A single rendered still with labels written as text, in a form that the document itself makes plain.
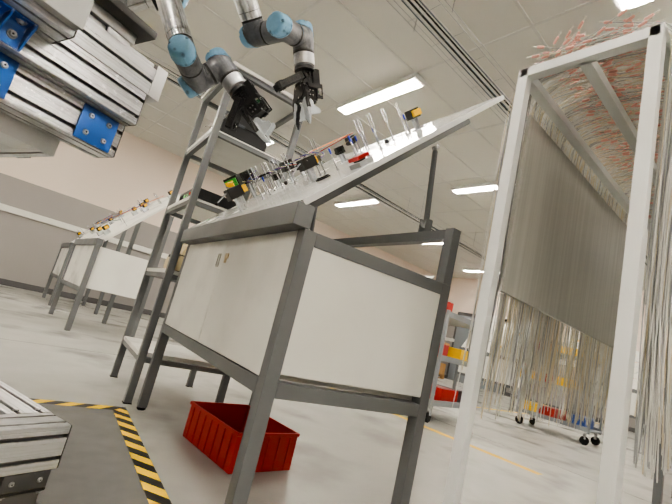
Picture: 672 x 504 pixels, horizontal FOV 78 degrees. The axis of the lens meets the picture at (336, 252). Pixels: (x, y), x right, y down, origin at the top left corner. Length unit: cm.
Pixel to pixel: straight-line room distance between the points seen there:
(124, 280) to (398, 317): 356
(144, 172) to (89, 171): 96
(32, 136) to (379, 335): 103
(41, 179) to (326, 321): 798
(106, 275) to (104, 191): 461
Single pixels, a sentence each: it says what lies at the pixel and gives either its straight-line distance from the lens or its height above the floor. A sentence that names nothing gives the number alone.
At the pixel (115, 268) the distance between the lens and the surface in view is 450.
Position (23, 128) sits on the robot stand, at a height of 83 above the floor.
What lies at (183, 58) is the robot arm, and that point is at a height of 122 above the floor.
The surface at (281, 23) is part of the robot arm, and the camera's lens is 152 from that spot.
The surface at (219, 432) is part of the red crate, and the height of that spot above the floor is 10.
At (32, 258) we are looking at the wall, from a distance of 875.
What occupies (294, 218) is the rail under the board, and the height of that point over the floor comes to 81.
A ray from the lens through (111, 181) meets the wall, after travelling 901.
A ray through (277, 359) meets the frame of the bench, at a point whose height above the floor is 46.
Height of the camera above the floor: 55
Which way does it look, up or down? 11 degrees up
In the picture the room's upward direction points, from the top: 14 degrees clockwise
